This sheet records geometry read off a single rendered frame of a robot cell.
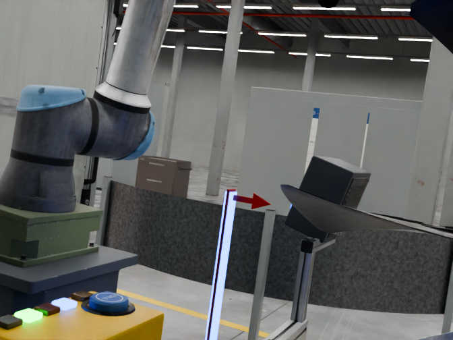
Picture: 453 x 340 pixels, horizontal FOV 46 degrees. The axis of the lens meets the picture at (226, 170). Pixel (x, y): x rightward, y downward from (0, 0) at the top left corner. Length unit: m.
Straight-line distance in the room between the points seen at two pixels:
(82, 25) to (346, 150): 4.77
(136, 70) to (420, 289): 2.08
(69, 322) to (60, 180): 0.53
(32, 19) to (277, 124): 5.11
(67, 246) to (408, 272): 1.99
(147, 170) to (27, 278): 6.77
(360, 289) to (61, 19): 1.86
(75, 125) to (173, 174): 6.44
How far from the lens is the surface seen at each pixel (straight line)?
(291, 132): 7.12
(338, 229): 0.83
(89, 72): 2.75
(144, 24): 1.06
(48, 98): 1.02
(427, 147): 5.04
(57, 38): 2.58
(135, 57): 1.06
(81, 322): 0.54
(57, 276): 0.95
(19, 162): 1.04
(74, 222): 1.06
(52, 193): 1.03
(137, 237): 2.92
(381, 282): 2.71
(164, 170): 7.52
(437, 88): 5.09
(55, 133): 1.02
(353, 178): 1.32
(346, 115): 6.94
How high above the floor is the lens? 1.26
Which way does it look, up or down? 3 degrees down
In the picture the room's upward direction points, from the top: 8 degrees clockwise
